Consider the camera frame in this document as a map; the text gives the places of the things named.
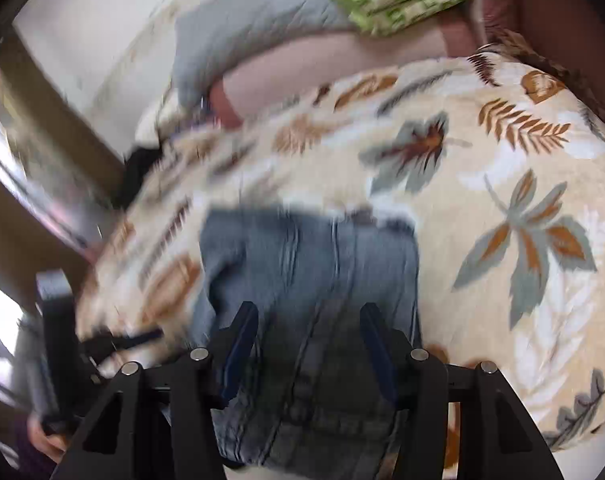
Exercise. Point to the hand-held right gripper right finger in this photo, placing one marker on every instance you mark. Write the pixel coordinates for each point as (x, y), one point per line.
(380, 347)

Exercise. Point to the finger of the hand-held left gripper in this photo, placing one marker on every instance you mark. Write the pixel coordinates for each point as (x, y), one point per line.
(132, 338)

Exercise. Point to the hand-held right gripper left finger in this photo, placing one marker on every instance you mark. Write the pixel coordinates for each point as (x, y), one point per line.
(237, 345)

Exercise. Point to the blue denim pants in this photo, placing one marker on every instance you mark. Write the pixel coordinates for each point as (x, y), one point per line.
(307, 270)

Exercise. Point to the person's left hand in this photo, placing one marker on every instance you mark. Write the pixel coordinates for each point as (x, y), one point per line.
(45, 440)

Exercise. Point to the leaf print blanket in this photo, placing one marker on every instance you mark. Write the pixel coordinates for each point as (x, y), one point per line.
(482, 185)

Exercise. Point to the brown wooden furniture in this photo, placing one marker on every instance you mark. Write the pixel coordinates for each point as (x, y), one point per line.
(37, 125)

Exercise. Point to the pink bed sheet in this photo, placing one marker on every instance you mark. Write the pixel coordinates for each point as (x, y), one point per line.
(342, 75)

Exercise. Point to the grey cloth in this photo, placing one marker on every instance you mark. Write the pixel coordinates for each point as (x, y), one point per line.
(252, 35)

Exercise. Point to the reddish brown upholstery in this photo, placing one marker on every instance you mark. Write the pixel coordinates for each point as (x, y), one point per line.
(557, 20)

